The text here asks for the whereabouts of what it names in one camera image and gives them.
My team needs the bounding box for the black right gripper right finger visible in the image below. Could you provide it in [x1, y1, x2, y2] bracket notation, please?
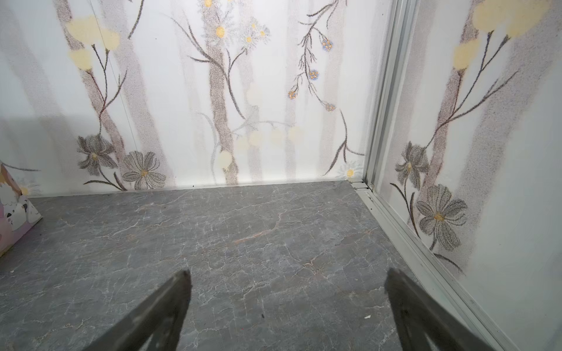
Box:
[385, 269, 493, 350]

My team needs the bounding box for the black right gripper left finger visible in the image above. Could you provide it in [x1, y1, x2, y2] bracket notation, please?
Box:
[85, 270, 193, 350]

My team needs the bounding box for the white patterned paper bag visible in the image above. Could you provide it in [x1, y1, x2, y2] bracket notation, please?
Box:
[0, 164, 42, 256]

